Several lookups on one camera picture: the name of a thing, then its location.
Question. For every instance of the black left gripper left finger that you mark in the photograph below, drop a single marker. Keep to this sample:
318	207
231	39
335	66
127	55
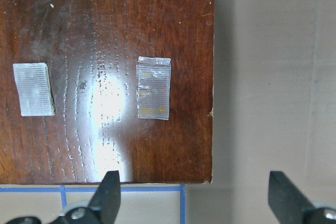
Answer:
106	201

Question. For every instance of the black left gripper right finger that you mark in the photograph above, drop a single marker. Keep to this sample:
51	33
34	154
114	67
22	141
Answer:
286	201

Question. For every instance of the dark wooden drawer box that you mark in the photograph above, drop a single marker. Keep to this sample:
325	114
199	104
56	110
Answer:
91	48

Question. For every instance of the grey tape patch with spots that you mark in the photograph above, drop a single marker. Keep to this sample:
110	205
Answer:
153	87

